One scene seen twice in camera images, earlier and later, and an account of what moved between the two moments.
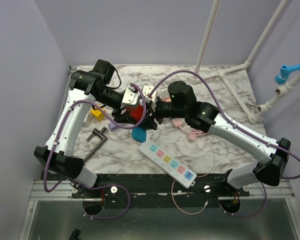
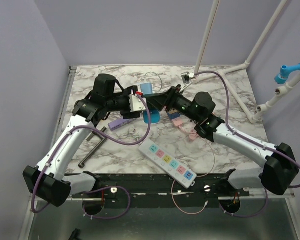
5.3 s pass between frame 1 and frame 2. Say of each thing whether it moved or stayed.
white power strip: stayed
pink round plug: stayed
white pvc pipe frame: stayed
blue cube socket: moved
